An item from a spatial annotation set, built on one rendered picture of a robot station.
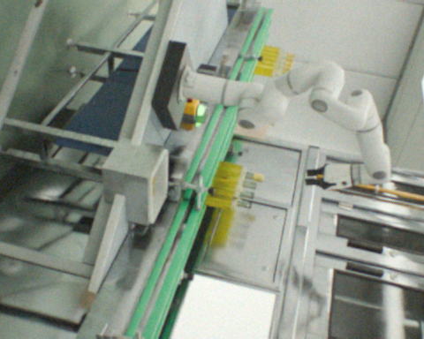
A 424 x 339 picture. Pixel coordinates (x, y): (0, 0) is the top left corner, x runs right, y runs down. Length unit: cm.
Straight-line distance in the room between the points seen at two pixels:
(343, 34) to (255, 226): 609
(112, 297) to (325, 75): 96
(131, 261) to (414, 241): 124
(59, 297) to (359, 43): 675
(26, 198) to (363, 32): 641
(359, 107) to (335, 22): 629
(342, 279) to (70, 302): 103
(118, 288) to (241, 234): 63
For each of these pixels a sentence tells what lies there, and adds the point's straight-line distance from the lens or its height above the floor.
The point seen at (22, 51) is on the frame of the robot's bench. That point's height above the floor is 19.
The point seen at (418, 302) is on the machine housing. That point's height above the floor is 184.
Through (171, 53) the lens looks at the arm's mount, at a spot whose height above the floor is 77.
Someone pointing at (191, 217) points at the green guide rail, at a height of 94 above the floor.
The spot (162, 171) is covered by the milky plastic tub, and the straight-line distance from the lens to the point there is 174.
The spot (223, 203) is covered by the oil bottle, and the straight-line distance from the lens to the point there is 196.
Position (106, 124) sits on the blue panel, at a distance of 213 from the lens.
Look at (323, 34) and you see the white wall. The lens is 794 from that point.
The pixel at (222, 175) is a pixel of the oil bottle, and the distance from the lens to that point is 204.
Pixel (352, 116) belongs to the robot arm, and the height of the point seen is 140.
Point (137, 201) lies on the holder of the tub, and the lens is 164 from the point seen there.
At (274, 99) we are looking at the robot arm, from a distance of 165.
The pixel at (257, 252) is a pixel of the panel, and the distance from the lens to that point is 198.
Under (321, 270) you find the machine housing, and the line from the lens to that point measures 204.
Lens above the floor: 123
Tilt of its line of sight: 8 degrees down
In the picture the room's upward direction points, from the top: 102 degrees clockwise
